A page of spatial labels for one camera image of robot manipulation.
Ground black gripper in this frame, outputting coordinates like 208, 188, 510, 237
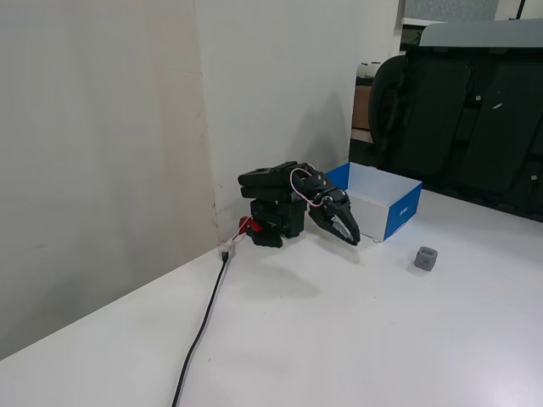
296, 163, 362, 248

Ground small gray block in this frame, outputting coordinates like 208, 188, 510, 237
413, 246, 439, 273

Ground blue and white cardboard box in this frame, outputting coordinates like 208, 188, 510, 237
325, 161, 424, 244

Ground brown cardboard box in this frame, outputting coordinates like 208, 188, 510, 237
351, 83, 375, 131

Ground small white connector board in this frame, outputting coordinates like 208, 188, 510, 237
216, 239, 238, 260

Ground black office chair back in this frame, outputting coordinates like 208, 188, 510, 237
367, 54, 411, 170

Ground gray rounded panel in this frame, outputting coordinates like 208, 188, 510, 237
418, 19, 543, 51

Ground pink and white servo wire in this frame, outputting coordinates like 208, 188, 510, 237
288, 167, 324, 209

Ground red and white base wires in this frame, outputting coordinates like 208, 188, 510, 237
230, 220, 250, 246

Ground black power cable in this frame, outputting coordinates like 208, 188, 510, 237
170, 252, 232, 407

